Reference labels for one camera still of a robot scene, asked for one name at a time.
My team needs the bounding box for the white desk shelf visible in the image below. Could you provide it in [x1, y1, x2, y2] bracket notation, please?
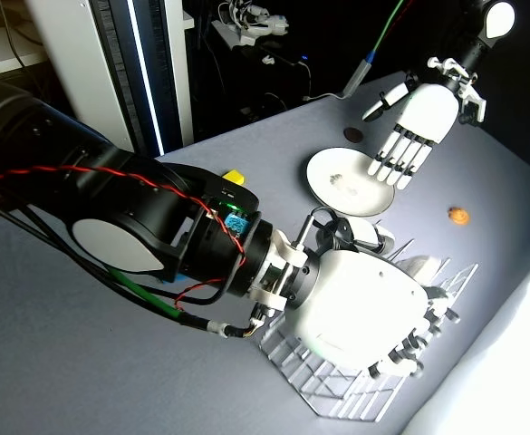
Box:
[0, 22, 49, 77]

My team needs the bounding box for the white column with light strip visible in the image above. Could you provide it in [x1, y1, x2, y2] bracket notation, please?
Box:
[24, 0, 196, 158]

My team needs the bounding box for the small orange toy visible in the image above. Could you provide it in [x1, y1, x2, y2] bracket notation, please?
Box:
[448, 206, 471, 227]

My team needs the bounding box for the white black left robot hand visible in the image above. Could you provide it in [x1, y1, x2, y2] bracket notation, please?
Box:
[361, 71, 460, 191]

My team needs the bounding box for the green cable with grey plug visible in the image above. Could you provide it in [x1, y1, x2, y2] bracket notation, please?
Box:
[303, 0, 418, 102]

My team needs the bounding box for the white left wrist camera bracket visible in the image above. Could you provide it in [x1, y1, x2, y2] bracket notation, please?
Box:
[426, 56, 488, 127]

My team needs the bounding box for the spare white robot hand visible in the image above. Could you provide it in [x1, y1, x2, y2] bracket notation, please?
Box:
[209, 0, 292, 49]

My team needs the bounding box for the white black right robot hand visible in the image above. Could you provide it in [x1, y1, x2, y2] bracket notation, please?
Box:
[285, 218, 461, 381]

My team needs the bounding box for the silver wire dish rack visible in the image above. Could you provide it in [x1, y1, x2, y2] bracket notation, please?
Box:
[258, 237, 480, 425]

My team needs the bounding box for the black background cable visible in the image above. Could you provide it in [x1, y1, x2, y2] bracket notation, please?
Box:
[259, 43, 314, 103]

